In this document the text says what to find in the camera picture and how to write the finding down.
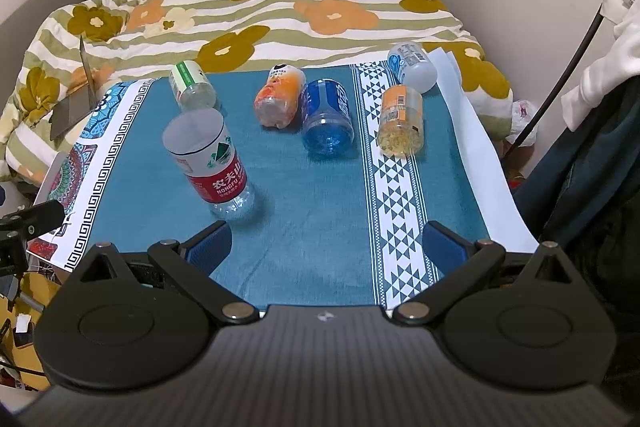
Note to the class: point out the black clamp stand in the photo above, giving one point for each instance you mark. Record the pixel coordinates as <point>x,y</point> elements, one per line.
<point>30,217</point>

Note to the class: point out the orange label yellow bottle cup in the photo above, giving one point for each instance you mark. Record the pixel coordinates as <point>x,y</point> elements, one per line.
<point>400,117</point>

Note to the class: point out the teal patterned table cloth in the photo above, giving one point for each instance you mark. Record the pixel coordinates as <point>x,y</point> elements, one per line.
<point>310,207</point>

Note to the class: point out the grey headboard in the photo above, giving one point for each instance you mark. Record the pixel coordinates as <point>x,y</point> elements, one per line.
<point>45,2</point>

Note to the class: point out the yellow object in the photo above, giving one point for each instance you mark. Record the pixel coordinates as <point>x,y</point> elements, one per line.
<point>30,292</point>

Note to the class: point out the white plastic bag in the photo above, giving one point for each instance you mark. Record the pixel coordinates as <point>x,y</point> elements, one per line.
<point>522,119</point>

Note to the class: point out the floral striped blanket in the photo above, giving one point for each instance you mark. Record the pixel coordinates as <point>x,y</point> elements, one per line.
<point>280,17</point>

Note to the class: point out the grey laptop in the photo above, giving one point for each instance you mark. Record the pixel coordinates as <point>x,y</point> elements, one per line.
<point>70,112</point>

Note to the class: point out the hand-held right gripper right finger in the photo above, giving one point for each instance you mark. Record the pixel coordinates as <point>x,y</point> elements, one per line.
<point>444,248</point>

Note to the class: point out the dark hanging garment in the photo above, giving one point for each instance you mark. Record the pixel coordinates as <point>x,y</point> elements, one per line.
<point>590,167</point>

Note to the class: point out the red label clear bottle cup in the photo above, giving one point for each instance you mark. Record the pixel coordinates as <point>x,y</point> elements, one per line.
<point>216,179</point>

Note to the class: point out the blue label white bottle cup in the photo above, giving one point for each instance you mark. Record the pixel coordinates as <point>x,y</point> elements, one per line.
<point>415,67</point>

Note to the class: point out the green label clear bottle cup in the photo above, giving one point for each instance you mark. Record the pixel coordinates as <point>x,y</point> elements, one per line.
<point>192,84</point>

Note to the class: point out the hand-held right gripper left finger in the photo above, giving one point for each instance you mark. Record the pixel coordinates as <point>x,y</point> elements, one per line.
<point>209,249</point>

